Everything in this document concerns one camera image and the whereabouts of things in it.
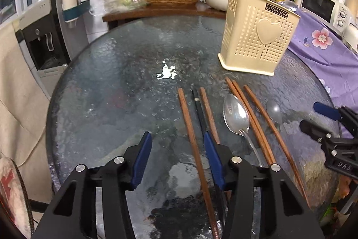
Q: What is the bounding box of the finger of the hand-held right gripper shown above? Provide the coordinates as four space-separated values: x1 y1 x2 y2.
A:
313 101 358 131
299 119 334 145

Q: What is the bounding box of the purple floral cloth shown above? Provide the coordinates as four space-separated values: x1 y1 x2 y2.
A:
288 8 358 139

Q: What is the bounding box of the patterned chair cushion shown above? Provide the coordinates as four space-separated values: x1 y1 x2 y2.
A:
0 156 32 239

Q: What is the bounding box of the dark wooden washstand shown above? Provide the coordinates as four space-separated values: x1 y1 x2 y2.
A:
102 2 228 30

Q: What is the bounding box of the small metal spoon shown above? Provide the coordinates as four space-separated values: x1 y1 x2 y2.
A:
266 100 283 126

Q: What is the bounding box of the cream perforated utensil basket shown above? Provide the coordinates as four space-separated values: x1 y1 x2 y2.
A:
218 0 301 76

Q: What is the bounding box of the white appliance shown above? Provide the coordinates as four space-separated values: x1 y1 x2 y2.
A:
342 23 358 51

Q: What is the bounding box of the white microwave oven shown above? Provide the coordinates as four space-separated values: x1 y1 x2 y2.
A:
300 0 352 30

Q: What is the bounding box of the metal ladle spoon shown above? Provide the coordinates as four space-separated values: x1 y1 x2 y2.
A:
275 0 298 13

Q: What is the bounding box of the teal cup holder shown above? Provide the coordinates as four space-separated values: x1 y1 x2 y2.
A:
62 0 92 23

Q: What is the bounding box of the brown wooden chopstick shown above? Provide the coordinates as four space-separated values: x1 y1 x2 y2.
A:
177 88 222 239
243 85 310 204
199 87 221 144
232 80 276 167
225 77 271 167

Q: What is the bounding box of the grey water dispenser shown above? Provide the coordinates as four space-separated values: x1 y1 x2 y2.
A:
15 0 90 85

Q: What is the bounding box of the large metal spoon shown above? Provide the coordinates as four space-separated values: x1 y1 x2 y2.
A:
223 93 265 168

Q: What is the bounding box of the black chopstick with silver band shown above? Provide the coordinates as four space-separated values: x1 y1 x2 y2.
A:
192 88 209 135

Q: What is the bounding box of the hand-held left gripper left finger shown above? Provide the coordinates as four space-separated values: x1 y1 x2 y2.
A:
32 131 153 239

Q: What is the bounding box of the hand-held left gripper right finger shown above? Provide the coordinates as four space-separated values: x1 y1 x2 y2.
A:
203 132 325 239

